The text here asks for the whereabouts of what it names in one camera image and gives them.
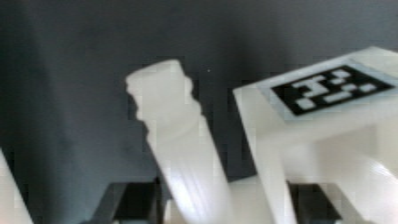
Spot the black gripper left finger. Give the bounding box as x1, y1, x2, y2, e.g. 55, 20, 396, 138
81, 181, 163, 224

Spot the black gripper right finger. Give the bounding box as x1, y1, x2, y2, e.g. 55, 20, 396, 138
287, 182, 355, 224

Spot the white chair seat part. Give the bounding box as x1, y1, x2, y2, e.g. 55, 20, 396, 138
0, 46, 398, 224

